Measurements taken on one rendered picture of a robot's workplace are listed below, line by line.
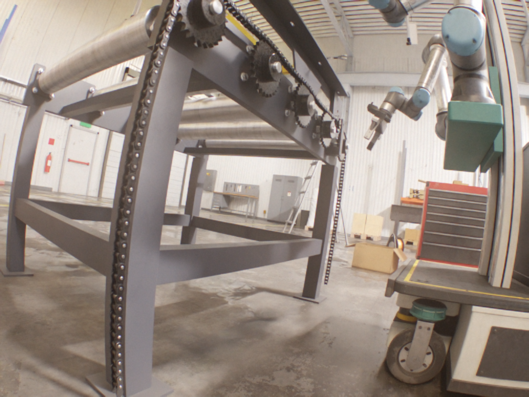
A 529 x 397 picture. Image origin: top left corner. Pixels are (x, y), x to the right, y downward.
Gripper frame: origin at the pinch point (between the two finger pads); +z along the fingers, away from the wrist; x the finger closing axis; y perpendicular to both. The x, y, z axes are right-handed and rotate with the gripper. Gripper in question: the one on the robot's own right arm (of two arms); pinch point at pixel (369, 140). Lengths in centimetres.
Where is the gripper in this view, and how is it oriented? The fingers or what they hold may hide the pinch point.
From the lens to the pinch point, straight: 142.0
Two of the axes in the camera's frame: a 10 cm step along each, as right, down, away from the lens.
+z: -5.4, 8.4, 0.3
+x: 3.9, 2.2, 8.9
